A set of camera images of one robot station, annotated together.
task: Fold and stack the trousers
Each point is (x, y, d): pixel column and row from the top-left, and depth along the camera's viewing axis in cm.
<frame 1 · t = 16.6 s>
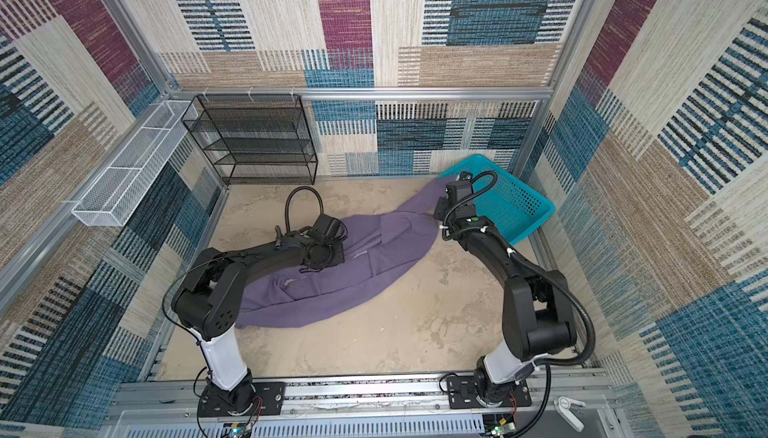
left hand: (340, 253, 96), fingers closed
right hand: (447, 206, 91), fingers closed
purple trousers: (374, 246, 100), point 3 cm above the table
teal plastic basket: (512, 204, 111), point 3 cm above the table

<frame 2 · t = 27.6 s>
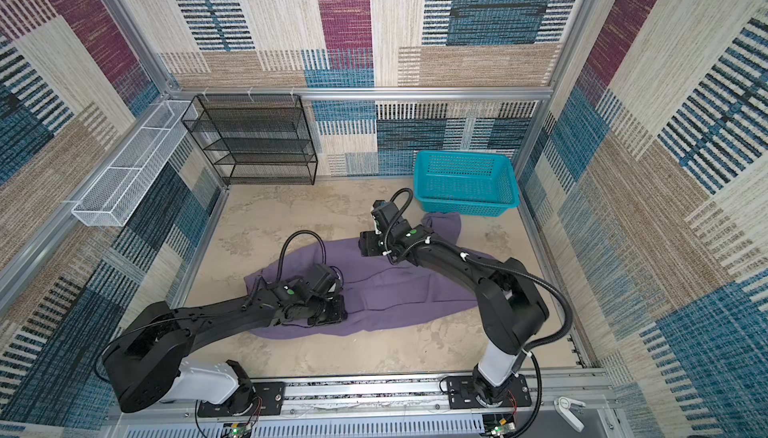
left hand: (349, 311, 84), fingers closed
right hand: (370, 246, 88), fingers open
purple trousers: (376, 291, 93), on the table
teal plastic basket: (465, 183, 121), on the table

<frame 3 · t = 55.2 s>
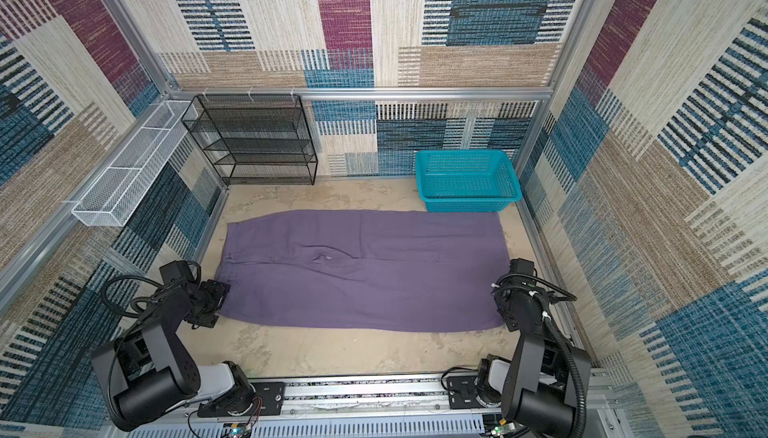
left hand: (221, 293, 88), fingers open
right hand: (503, 315, 87), fingers closed
purple trousers: (363, 271, 97), on the table
the other named things where they were.

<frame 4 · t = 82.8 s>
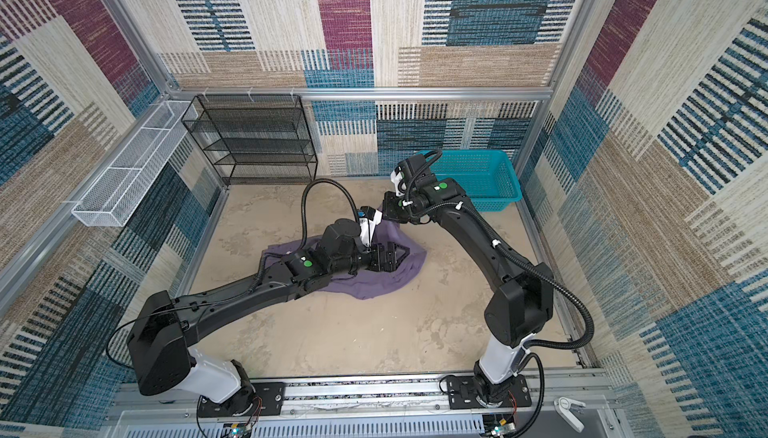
left hand: (398, 246, 74), fingers open
right hand: (382, 217, 80), fingers closed
purple trousers: (365, 285, 93), point 2 cm above the table
the other named things where they were.

